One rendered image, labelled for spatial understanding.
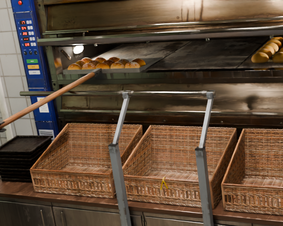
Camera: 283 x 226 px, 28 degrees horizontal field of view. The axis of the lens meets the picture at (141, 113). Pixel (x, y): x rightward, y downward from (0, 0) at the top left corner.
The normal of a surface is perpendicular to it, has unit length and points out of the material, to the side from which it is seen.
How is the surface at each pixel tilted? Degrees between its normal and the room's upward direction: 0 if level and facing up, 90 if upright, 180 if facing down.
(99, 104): 70
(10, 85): 90
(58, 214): 90
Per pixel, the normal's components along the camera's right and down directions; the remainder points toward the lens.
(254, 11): -0.45, -0.02
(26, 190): -0.14, -0.94
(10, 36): -0.43, 0.33
